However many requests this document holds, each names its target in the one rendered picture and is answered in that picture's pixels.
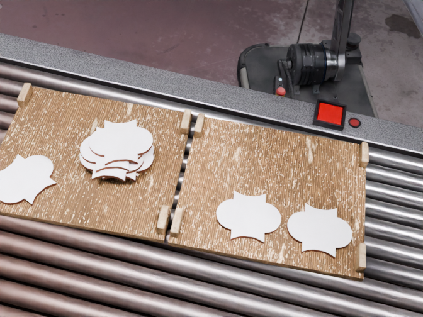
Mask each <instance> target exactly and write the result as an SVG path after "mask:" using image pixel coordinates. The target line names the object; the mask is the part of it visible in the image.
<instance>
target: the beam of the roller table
mask: <svg viewBox="0 0 423 317"><path fill-rule="evenodd" d="M0 62H4V63H7V64H12V65H17V66H20V67H26V68H29V69H34V70H39V71H42V72H48V73H51V74H56V75H61V76H64V77H69V78H73V79H77V80H81V81H86V82H91V83H94V84H99V85H102V86H108V87H113V88H116V89H121V90H124V91H130V92H135V93H138V94H143V95H146V96H152V97H156V98H160V99H165V100H168V101H173V102H177V103H181V104H187V105H190V106H195V107H198V108H203V109H209V110H212V111H217V112H220V113H225V114H231V115H234V116H239V117H242V118H247V119H250V120H256V121H260V122H264V123H269V124H272V125H277V126H282V127H285V128H291V129H294V130H299V131H304V132H307V133H313V134H316V135H321V136H326V137H329V138H334V139H338V140H343V141H346V142H351V143H357V144H361V143H362V142H366V143H368V146H369V147H373V148H378V149H381V150H386V151H389V152H395V153H400V154H403V155H408V156H411V157H417V158H420V159H423V128H418V127H415V126H410V125H405V124H401V123H396V122H392V121H388V120H383V119H379V118H374V117H370V116H365V115H362V114H357V113H352V112H348V111H346V118H345V123H344V129H343V131H337V130H333V129H329V128H324V127H321V126H315V125H313V124H312V122H313V116H314V112H315V104H312V103H308V102H304V101H299V100H296V99H290V98H287V97H282V96H277V95H273V94H268V93H265V92H259V91H255V90H251V89H246V88H243V87H237V86H232V85H229V84H224V83H221V82H215V81H210V80H206V79H202V78H198V77H193V76H190V75H184V74H179V73H176V72H171V71H168V70H162V69H157V68H153V67H149V66H145V65H140V64H135V63H131V62H126V61H123V60H118V59H115V58H109V57H104V56H101V55H96V54H92V53H87V52H82V51H78V50H73V49H70V48H65V47H60V46H56V45H51V44H48V43H43V42H38V41H34V40H29V39H26V38H20V37H17V36H12V35H7V34H4V33H0ZM350 118H357V119H358V120H360V122H361V126H360V127H358V128H353V127H352V126H350V125H349V123H348V121H349V119H350Z"/></svg>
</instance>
